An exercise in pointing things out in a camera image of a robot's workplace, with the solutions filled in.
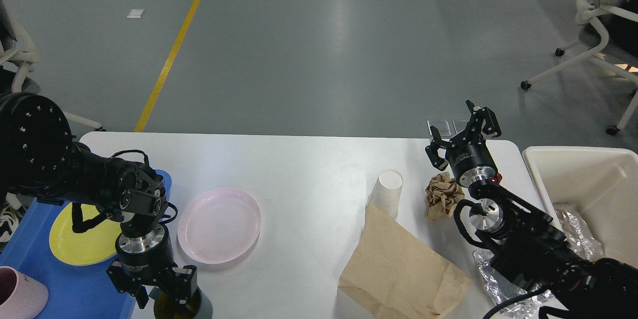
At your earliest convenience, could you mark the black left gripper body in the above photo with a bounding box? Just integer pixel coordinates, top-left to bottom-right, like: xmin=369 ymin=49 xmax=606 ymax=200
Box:
xmin=115 ymin=224 xmax=177 ymax=287

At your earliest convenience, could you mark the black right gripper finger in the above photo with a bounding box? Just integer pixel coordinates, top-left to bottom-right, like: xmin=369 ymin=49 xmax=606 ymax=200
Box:
xmin=425 ymin=126 xmax=453 ymax=171
xmin=461 ymin=100 xmax=502 ymax=143

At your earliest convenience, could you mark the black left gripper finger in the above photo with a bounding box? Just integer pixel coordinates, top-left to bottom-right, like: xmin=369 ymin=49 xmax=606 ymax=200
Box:
xmin=158 ymin=265 xmax=198 ymax=305
xmin=106 ymin=263 xmax=149 ymax=310

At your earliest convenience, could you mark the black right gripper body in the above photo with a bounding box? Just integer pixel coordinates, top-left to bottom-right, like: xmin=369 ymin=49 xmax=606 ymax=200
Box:
xmin=445 ymin=136 xmax=497 ymax=188

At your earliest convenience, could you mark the dark teal mug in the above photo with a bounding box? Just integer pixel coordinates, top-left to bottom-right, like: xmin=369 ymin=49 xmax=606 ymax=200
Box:
xmin=150 ymin=287 xmax=213 ymax=319

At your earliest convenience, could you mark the pink plate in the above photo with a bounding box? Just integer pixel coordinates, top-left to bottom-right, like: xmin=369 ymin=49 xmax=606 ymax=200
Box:
xmin=177 ymin=187 xmax=262 ymax=265

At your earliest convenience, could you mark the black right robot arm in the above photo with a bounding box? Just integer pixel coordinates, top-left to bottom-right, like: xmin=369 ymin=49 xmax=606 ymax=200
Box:
xmin=425 ymin=101 xmax=638 ymax=319

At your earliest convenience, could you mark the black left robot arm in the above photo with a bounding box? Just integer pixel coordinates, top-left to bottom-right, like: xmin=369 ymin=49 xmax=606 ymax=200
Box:
xmin=0 ymin=92 xmax=203 ymax=313

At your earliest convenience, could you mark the crumpled brown paper ball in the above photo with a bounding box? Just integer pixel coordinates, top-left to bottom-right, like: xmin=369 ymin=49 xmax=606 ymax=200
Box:
xmin=425 ymin=172 xmax=466 ymax=220

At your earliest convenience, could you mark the yellow plate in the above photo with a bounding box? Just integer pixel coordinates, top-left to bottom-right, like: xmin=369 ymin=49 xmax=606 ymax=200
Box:
xmin=48 ymin=203 xmax=121 ymax=266

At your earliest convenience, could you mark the blue plastic tray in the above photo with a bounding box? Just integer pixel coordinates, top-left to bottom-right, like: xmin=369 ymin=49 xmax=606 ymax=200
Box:
xmin=0 ymin=169 xmax=173 ymax=319

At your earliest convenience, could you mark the white paper cup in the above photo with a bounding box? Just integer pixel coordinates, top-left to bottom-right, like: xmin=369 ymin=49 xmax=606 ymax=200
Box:
xmin=366 ymin=169 xmax=403 ymax=218

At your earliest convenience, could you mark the pink mug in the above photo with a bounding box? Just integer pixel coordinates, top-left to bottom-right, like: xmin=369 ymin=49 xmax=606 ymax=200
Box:
xmin=0 ymin=266 xmax=49 ymax=319

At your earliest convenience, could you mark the white plastic bin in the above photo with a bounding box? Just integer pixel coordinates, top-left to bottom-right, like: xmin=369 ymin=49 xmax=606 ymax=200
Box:
xmin=523 ymin=146 xmax=638 ymax=267

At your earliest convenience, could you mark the brown paper bag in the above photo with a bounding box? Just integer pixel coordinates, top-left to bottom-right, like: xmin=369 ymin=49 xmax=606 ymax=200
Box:
xmin=338 ymin=205 xmax=472 ymax=319

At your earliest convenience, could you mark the shoe on floor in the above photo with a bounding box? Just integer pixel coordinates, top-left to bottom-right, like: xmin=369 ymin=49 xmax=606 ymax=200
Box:
xmin=0 ymin=193 xmax=25 ymax=243

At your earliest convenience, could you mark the crumpled aluminium foil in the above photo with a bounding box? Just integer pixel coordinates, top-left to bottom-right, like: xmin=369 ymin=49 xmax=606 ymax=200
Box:
xmin=473 ymin=207 xmax=605 ymax=319

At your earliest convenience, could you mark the white office chair right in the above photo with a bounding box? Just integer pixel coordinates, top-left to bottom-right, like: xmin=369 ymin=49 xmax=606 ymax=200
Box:
xmin=521 ymin=0 xmax=638 ymax=136

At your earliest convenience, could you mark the white office chair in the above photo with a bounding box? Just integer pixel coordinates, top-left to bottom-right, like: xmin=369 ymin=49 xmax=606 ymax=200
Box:
xmin=521 ymin=0 xmax=638 ymax=136
xmin=0 ymin=1 xmax=105 ymax=132

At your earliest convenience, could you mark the white office chair left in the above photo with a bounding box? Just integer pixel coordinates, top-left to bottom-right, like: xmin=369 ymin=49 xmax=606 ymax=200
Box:
xmin=0 ymin=1 xmax=105 ymax=132

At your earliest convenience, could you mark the white paper scrap on floor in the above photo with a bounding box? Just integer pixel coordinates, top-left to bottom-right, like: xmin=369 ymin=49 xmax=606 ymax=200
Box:
xmin=126 ymin=8 xmax=146 ymax=19

